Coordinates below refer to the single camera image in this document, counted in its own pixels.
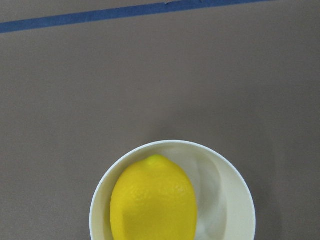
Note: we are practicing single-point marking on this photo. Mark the yellow lemon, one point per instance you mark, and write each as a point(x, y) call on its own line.
point(153, 199)

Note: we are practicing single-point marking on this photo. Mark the white bowl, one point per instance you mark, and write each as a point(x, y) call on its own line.
point(226, 209)

